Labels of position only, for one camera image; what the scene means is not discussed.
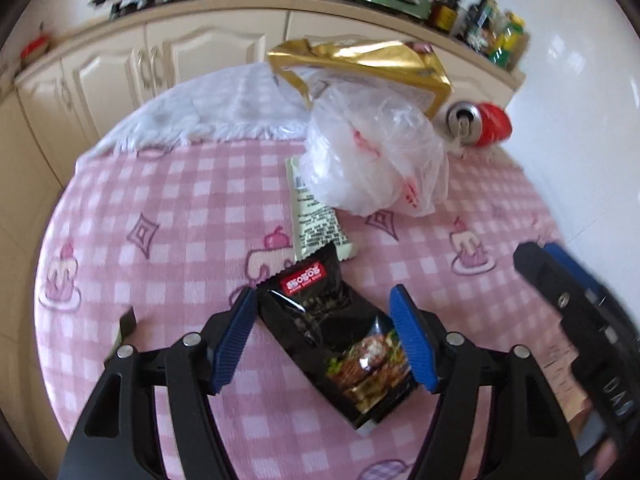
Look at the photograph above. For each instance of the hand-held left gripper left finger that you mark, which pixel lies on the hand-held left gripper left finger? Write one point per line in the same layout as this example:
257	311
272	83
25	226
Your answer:
235	340

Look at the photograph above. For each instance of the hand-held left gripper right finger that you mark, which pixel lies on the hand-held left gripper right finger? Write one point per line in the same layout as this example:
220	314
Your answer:
412	342

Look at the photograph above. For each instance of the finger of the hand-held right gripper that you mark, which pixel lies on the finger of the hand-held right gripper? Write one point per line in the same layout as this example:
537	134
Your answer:
537	270
570	265

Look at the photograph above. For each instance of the black snack packet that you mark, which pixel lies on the black snack packet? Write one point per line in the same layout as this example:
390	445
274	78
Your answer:
310	310

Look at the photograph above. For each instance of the cream snack packet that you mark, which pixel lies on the cream snack packet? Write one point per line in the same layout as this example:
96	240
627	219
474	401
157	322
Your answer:
315	225

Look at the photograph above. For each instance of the pink checked blanket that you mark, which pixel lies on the pink checked blanket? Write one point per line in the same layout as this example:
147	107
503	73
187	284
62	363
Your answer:
175	210

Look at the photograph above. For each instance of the red drink can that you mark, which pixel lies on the red drink can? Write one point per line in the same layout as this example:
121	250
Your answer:
492	122

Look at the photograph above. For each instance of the clear plastic bag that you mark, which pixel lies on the clear plastic bag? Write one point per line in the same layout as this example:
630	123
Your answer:
360	160

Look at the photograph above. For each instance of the group of condiment bottles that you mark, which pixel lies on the group of condiment bottles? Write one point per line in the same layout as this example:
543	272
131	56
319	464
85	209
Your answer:
497	32

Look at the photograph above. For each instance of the gold foil bag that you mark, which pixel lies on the gold foil bag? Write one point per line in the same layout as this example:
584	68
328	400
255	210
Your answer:
380	55

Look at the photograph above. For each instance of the dark sauce bottle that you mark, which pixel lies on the dark sauce bottle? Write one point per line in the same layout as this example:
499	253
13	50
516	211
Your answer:
445	7

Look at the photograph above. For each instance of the cream kitchen cabinets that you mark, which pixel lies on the cream kitchen cabinets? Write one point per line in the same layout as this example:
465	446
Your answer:
100	70

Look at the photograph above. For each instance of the small red object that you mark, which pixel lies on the small red object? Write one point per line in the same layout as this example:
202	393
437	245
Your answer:
35	46

